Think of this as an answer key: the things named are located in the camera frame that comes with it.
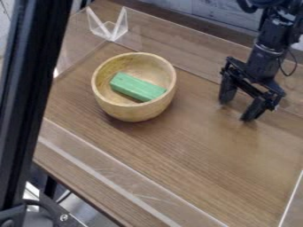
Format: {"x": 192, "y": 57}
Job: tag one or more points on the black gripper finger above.
{"x": 228, "y": 89}
{"x": 256, "y": 110}

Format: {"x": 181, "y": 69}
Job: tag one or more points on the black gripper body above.
{"x": 256, "y": 75}

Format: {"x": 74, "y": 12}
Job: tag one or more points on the green rectangular block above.
{"x": 137, "y": 88}

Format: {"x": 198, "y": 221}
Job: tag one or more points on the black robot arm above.
{"x": 281, "y": 29}

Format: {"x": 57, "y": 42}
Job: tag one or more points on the light wooden bowl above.
{"x": 149, "y": 67}

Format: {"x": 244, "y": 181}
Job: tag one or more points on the clear acrylic tray walls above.
{"x": 194, "y": 167}

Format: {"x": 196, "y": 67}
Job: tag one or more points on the black table leg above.
{"x": 51, "y": 186}

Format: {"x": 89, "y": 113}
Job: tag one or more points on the black metal frame post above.
{"x": 35, "y": 40}

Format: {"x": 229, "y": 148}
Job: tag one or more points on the grey metal bracket with screw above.
{"x": 54, "y": 215}

